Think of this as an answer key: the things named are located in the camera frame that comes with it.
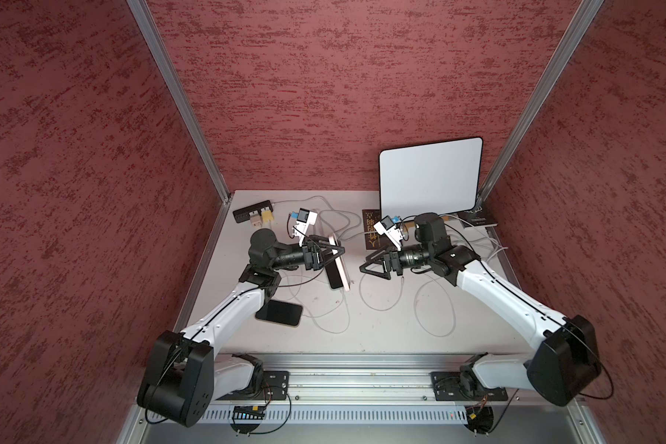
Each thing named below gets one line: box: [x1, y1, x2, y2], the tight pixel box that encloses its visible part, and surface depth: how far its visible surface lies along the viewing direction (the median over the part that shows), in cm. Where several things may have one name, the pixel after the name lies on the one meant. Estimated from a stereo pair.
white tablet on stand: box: [378, 136, 484, 220], surface depth 104 cm
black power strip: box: [233, 199, 274, 223], surface depth 113 cm
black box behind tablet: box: [456, 206, 499, 227], surface depth 114 cm
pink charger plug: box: [249, 214, 263, 228], surface depth 112 cm
